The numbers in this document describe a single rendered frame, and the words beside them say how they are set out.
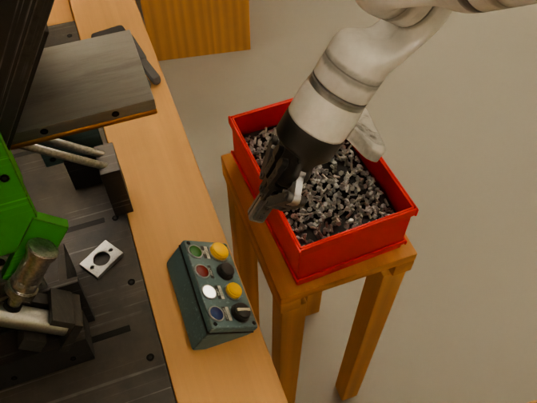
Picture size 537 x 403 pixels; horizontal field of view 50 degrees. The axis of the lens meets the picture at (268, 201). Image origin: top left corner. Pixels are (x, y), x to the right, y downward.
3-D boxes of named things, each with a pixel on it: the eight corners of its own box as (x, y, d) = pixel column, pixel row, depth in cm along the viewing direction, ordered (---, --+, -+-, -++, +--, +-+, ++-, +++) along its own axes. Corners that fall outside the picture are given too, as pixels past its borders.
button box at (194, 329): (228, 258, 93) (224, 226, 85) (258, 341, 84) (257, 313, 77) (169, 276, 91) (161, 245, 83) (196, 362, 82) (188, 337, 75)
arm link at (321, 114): (380, 165, 65) (412, 123, 61) (296, 135, 60) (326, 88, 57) (359, 121, 71) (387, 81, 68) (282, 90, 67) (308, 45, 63)
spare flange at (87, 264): (106, 241, 90) (105, 239, 90) (124, 255, 89) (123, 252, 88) (80, 266, 88) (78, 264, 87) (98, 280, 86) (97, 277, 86)
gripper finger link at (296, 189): (296, 162, 64) (287, 164, 66) (287, 202, 64) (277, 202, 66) (314, 169, 65) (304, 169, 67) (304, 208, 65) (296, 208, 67)
